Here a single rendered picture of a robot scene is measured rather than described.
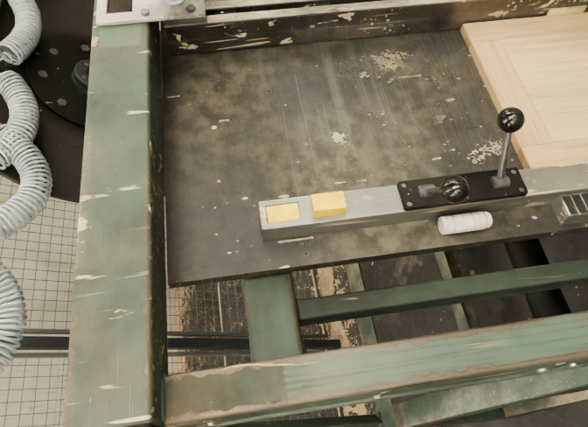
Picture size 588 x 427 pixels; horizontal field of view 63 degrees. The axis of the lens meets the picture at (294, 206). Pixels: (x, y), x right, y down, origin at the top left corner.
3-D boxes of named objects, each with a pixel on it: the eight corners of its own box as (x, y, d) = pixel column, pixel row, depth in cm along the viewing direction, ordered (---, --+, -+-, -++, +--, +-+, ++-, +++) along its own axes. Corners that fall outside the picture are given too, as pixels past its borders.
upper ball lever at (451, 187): (436, 202, 76) (476, 201, 63) (413, 205, 76) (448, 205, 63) (433, 178, 76) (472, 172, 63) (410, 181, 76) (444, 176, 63)
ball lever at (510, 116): (515, 192, 75) (532, 110, 68) (493, 195, 75) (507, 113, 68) (503, 181, 79) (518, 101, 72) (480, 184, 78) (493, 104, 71)
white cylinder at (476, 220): (441, 238, 77) (488, 232, 77) (446, 229, 74) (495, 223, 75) (435, 221, 78) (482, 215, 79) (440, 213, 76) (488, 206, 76)
